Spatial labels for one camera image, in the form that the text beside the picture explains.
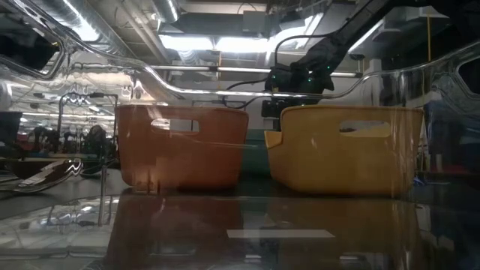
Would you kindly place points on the yellow plastic bin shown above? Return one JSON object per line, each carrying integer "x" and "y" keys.
{"x": 337, "y": 165}

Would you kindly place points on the person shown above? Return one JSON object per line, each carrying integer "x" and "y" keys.
{"x": 39, "y": 137}
{"x": 95, "y": 140}

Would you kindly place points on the ceiling light tube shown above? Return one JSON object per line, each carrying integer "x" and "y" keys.
{"x": 240, "y": 69}

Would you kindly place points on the orange plastic bin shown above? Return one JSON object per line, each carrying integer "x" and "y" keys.
{"x": 180, "y": 157}

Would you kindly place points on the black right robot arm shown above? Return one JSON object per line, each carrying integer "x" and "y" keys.
{"x": 348, "y": 30}

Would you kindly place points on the clear plastic bin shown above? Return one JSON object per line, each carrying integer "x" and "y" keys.
{"x": 240, "y": 225}

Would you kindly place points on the dark monitor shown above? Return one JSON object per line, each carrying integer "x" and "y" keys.
{"x": 9, "y": 127}

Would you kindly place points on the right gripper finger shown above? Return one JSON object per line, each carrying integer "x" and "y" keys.
{"x": 272, "y": 108}

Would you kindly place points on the gray ceiling box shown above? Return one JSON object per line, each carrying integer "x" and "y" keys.
{"x": 254, "y": 21}

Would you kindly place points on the teal plastic bin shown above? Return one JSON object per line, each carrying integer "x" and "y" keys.
{"x": 255, "y": 153}

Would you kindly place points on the ceiling light panel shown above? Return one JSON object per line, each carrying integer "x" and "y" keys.
{"x": 210, "y": 43}

